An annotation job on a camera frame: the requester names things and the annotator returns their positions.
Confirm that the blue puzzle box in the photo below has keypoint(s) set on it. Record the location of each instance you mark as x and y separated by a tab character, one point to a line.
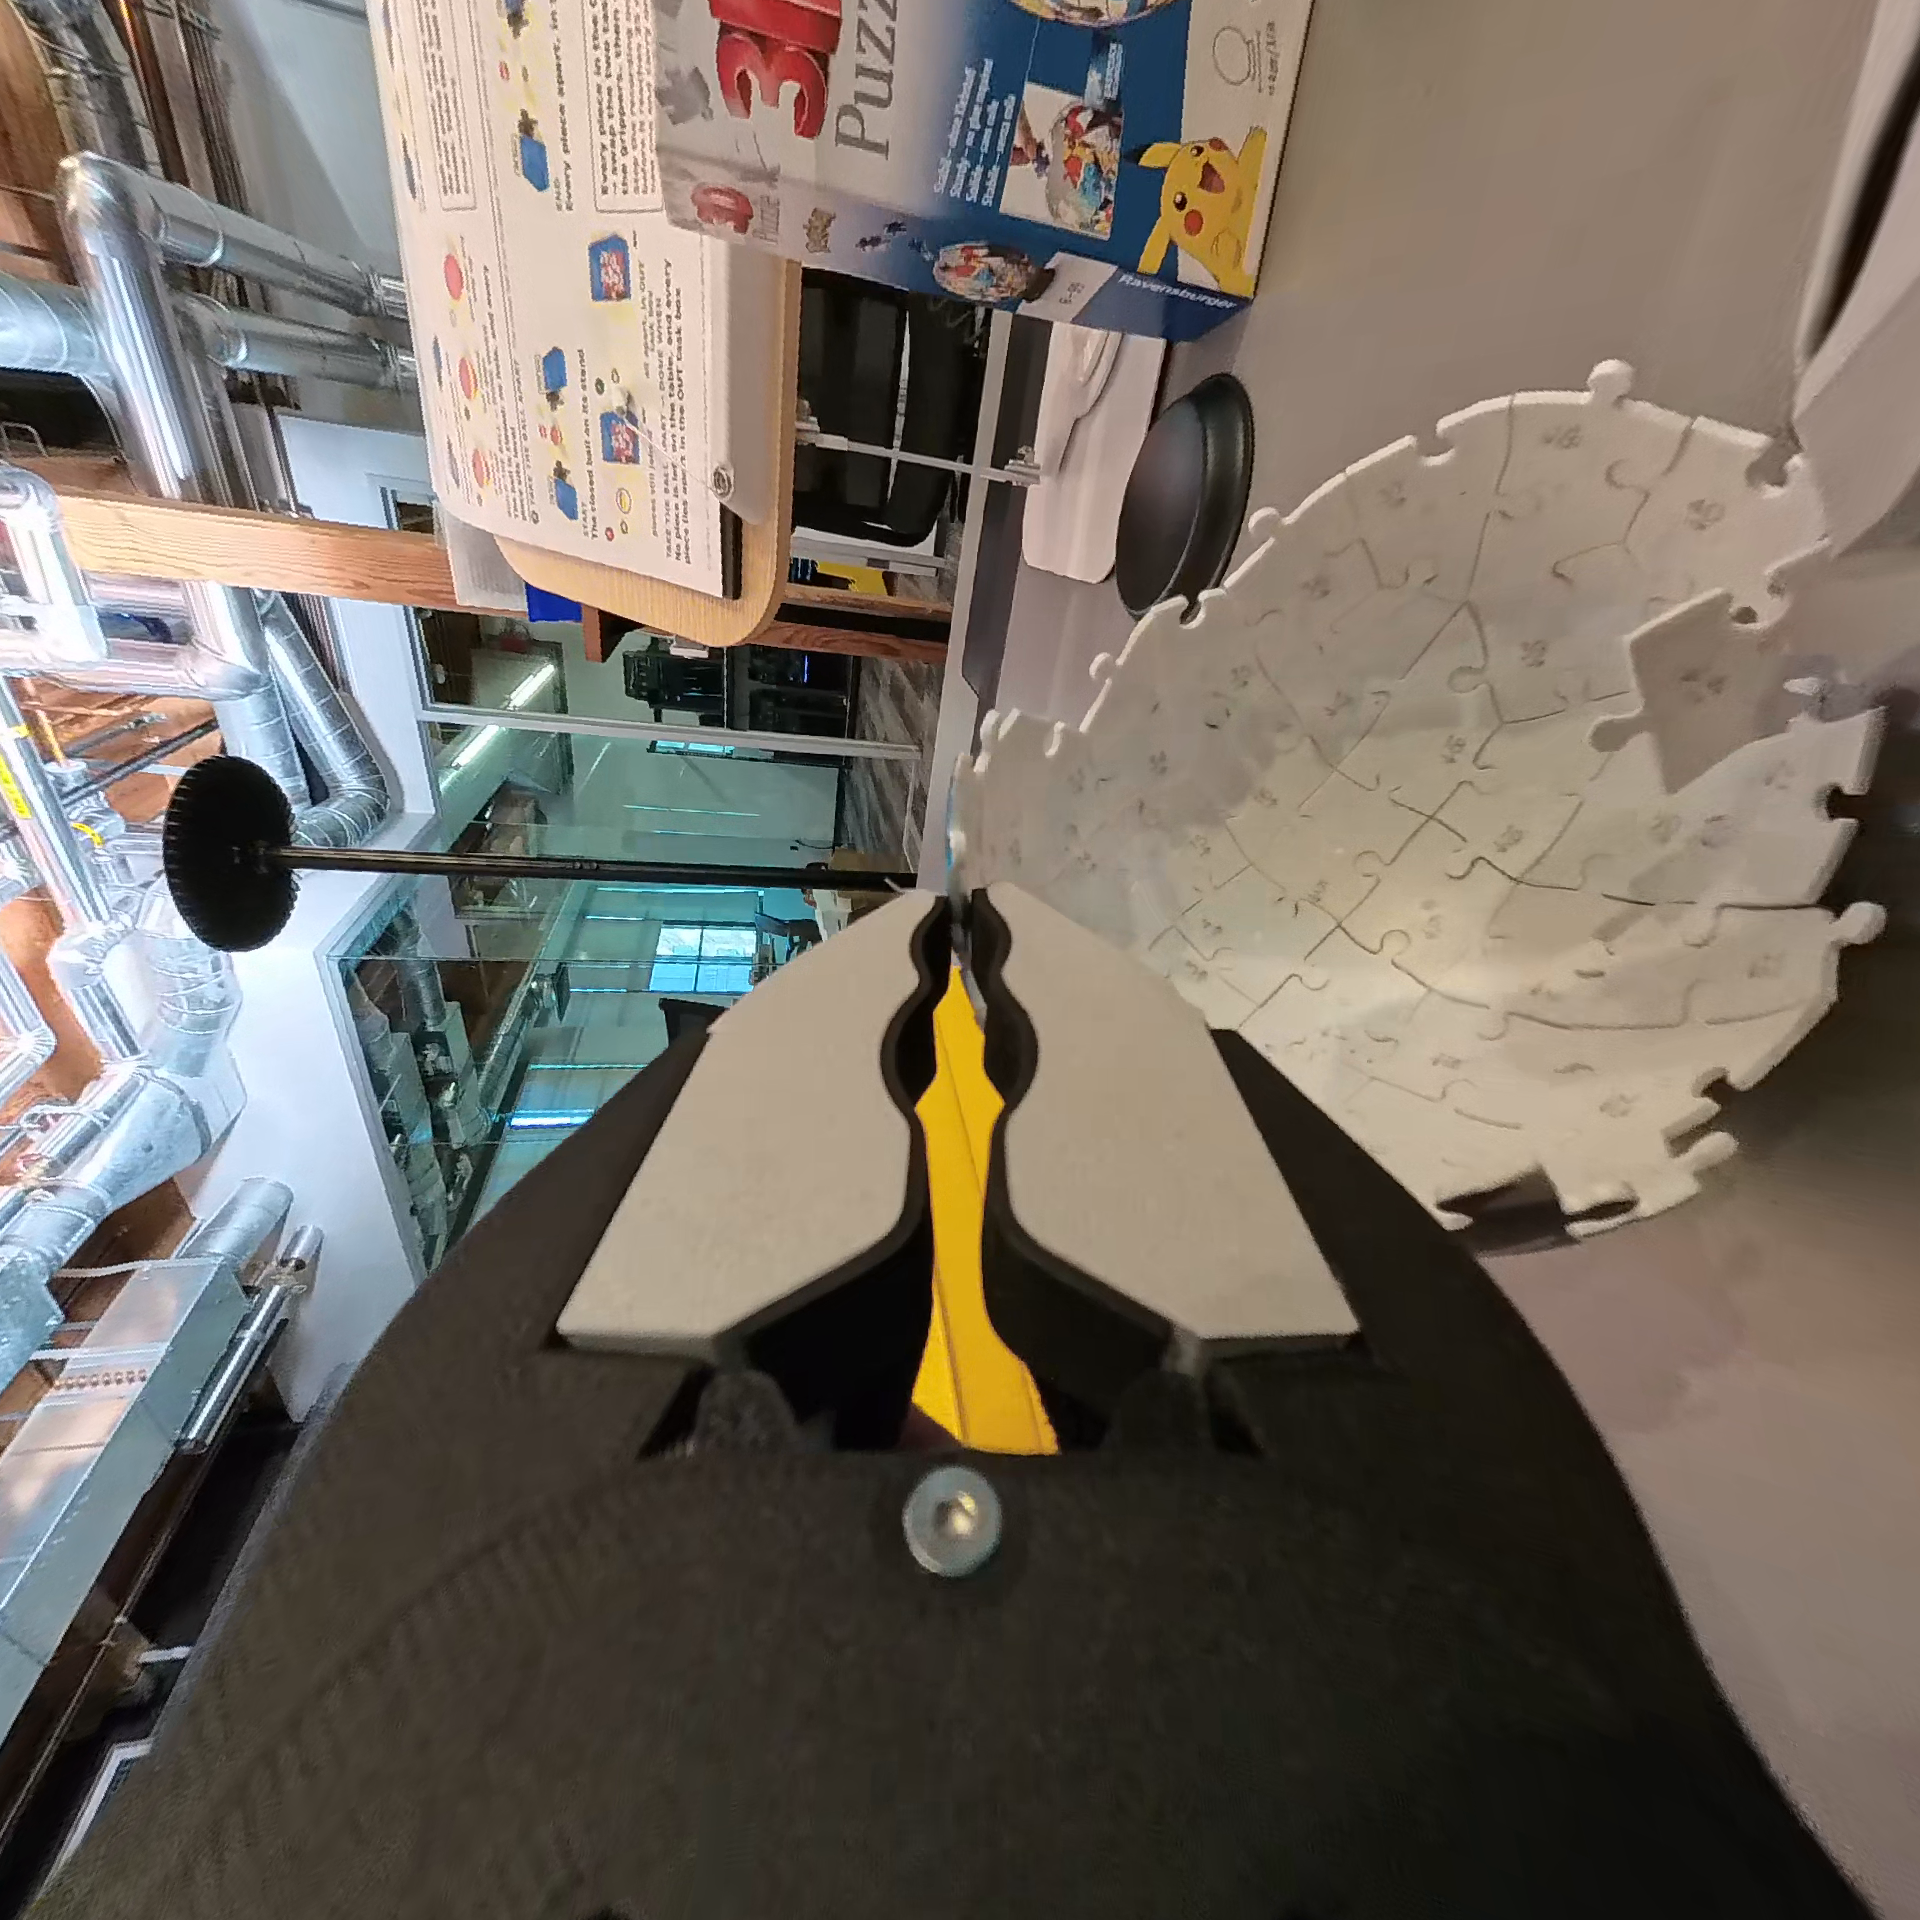
975	149

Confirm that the brown wooden post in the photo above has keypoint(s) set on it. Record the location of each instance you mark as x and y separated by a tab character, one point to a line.
271	547

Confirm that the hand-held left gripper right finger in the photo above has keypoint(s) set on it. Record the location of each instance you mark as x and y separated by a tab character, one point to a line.
1155	1186

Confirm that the blue plastic bin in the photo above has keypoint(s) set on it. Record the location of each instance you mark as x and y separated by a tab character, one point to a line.
551	604

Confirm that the silver air duct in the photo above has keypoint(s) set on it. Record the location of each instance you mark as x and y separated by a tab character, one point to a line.
166	375

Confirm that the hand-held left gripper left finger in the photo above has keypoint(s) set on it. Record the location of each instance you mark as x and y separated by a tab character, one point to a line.
751	1186

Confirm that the yellow plastic bin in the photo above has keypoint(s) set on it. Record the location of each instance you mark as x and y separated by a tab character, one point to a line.
961	1200

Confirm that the partly built puzzle ball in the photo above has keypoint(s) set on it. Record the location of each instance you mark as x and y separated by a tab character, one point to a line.
1350	839

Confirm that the black round puzzle stand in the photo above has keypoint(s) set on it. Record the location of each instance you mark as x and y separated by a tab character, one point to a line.
1185	480

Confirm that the wooden table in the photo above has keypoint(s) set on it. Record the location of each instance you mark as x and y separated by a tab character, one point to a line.
758	494

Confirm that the dark office chair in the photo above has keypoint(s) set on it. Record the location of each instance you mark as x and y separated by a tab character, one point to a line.
886	390

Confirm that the black pole with round base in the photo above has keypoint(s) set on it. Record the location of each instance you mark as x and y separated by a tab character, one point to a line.
224	855

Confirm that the black equipment rack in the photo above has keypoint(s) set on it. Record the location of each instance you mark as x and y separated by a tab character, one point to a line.
704	682

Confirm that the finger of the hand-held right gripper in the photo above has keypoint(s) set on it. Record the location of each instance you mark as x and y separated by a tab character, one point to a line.
1881	120
1874	406

